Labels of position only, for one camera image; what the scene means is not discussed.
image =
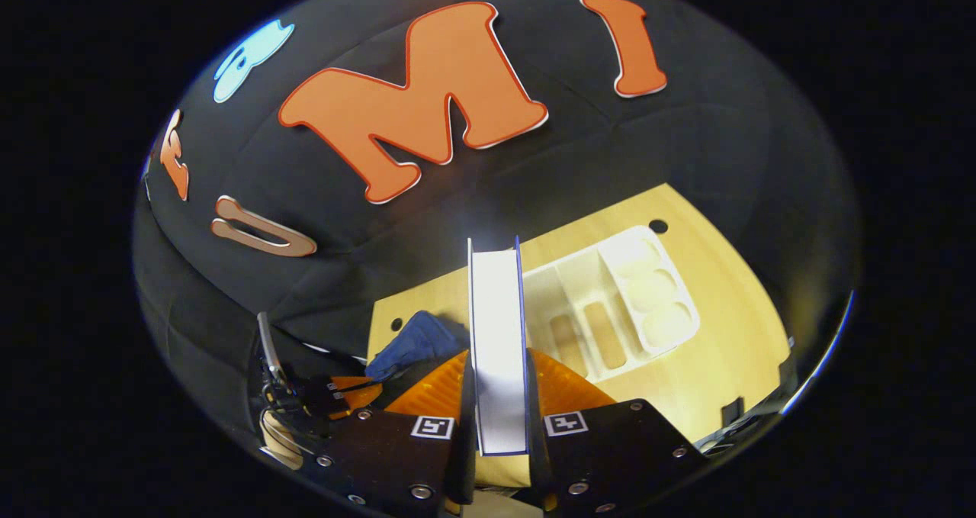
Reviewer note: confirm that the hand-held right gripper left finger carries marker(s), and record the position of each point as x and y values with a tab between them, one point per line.
381	457

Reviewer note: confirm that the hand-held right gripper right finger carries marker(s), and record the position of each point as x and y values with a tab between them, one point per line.
610	457

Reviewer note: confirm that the white plastic bookshelf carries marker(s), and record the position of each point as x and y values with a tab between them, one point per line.
633	297

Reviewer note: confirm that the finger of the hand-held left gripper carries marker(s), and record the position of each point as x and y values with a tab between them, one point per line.
351	396

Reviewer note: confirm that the blue spine book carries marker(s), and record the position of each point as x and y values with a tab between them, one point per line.
499	350

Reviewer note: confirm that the blue schoolbag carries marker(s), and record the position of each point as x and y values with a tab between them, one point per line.
419	342

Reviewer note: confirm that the black backdrop cloth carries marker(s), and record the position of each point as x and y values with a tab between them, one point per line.
610	167

